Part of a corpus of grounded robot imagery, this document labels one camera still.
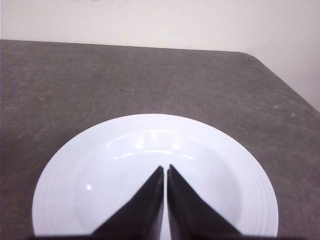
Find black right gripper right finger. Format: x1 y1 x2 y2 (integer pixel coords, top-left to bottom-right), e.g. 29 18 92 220
167 164 242 240

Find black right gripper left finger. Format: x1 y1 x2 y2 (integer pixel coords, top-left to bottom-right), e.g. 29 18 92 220
92 166 164 240

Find white ceramic plate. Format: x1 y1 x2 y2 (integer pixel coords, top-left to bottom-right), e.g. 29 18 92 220
32 114 279 237

